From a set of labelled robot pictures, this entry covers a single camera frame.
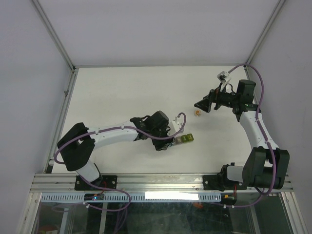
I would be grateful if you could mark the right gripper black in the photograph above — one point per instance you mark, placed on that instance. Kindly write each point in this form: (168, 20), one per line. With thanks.
(213, 96)

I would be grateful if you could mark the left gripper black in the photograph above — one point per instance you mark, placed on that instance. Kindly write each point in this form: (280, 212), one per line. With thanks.
(163, 144)

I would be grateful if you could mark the gold bottle cap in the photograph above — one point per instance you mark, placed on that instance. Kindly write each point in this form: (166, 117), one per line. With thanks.
(197, 113)

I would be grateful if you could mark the weekly pill organizer strip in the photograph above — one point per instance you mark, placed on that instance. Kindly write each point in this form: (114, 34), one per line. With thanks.
(183, 139)

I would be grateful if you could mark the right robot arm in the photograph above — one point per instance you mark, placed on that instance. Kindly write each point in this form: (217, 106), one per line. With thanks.
(267, 164)

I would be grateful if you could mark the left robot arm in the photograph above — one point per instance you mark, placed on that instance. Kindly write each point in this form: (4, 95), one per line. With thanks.
(78, 144)

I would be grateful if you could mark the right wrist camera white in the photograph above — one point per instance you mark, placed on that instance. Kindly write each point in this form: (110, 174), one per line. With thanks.
(224, 78)

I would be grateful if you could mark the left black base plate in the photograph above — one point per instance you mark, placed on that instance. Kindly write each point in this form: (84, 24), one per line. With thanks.
(104, 181)

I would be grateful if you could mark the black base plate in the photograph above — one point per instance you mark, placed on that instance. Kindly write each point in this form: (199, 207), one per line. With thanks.
(215, 182)
(104, 181)

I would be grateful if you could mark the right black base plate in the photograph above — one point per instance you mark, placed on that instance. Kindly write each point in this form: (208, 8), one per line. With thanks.
(215, 182)

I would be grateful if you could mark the white slotted cable duct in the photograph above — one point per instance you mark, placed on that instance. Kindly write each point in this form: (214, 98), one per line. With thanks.
(133, 197)

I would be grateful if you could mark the right aluminium frame post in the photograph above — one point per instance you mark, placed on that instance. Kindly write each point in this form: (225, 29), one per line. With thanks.
(265, 31)

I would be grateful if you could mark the aluminium frame post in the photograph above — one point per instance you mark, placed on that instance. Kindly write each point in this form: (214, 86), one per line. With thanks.
(52, 33)
(265, 31)

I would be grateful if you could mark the left aluminium frame post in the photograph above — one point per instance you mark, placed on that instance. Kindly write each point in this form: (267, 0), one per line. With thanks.
(52, 33)

